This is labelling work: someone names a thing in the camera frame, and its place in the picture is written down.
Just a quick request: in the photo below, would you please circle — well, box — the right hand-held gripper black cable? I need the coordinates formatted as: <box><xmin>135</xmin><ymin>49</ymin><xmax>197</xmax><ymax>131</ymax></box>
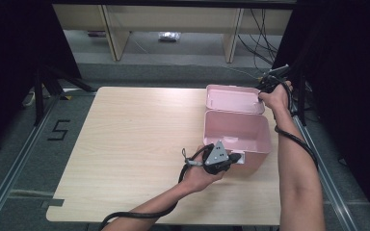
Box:
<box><xmin>274</xmin><ymin>79</ymin><xmax>320</xmax><ymax>170</ymax></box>

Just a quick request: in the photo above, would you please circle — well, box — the black curtain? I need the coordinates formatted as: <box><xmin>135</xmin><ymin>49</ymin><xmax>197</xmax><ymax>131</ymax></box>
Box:
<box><xmin>271</xmin><ymin>0</ymin><xmax>370</xmax><ymax>223</ymax></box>
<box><xmin>0</xmin><ymin>0</ymin><xmax>83</xmax><ymax>159</ymax></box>

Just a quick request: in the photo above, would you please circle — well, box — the grey tape strip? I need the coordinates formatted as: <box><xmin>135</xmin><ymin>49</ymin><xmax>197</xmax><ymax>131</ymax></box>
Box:
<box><xmin>40</xmin><ymin>198</ymin><xmax>66</xmax><ymax>209</ymax></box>

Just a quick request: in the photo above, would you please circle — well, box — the person's left hand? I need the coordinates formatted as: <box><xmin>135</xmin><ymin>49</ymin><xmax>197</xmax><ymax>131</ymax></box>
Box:
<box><xmin>180</xmin><ymin>144</ymin><xmax>229</xmax><ymax>194</ymax></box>

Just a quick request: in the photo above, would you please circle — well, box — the beige wooden desk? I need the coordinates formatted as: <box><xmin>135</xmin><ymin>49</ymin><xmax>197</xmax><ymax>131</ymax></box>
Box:
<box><xmin>52</xmin><ymin>3</ymin><xmax>293</xmax><ymax>64</ymax></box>

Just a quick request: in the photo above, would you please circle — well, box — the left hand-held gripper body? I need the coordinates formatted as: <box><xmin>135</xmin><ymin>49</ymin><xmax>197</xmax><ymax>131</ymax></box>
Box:
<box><xmin>182</xmin><ymin>140</ymin><xmax>239</xmax><ymax>176</ymax></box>

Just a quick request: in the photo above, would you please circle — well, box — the pink storage box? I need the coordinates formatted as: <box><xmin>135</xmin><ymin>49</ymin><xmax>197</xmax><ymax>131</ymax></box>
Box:
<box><xmin>201</xmin><ymin>84</ymin><xmax>274</xmax><ymax>176</ymax></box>

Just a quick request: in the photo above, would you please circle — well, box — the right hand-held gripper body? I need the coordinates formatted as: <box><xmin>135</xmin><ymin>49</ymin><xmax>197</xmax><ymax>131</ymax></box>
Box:
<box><xmin>259</xmin><ymin>64</ymin><xmax>292</xmax><ymax>94</ymax></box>

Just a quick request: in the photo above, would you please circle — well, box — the person's right hand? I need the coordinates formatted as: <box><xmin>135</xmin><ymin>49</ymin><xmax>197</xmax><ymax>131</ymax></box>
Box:
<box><xmin>258</xmin><ymin>80</ymin><xmax>294</xmax><ymax>113</ymax></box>

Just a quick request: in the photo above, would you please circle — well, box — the aluminium floor rail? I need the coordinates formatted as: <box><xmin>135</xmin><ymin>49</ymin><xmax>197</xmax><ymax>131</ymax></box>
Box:
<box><xmin>283</xmin><ymin>97</ymin><xmax>358</xmax><ymax>231</ymax></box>
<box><xmin>0</xmin><ymin>95</ymin><xmax>61</xmax><ymax>231</ymax></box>

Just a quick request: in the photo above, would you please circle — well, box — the thin white floor cable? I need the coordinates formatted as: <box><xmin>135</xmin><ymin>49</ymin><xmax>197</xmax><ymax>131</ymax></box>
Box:
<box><xmin>226</xmin><ymin>64</ymin><xmax>262</xmax><ymax>80</ymax></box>

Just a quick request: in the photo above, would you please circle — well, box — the silver foil packet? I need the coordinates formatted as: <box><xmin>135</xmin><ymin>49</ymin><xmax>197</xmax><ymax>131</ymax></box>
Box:
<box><xmin>158</xmin><ymin>31</ymin><xmax>181</xmax><ymax>42</ymax></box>

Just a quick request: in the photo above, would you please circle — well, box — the bundle of black cables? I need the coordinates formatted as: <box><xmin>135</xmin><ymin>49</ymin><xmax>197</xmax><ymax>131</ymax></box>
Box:
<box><xmin>237</xmin><ymin>9</ymin><xmax>279</xmax><ymax>77</ymax></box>

